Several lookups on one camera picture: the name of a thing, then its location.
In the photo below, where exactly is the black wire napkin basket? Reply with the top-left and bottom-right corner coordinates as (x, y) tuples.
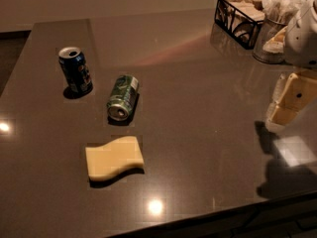
(214, 0), (264, 50)

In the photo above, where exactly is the green soda can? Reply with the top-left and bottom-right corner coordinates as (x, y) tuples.
(107, 74), (139, 121)

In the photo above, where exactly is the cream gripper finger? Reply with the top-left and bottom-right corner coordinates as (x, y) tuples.
(265, 70), (317, 132)
(272, 72), (286, 102)

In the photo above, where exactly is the yellow wavy sponge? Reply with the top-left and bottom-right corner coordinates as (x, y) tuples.
(85, 136), (145, 182)

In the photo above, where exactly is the blue soda can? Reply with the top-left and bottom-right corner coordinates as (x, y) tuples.
(58, 47), (93, 95)

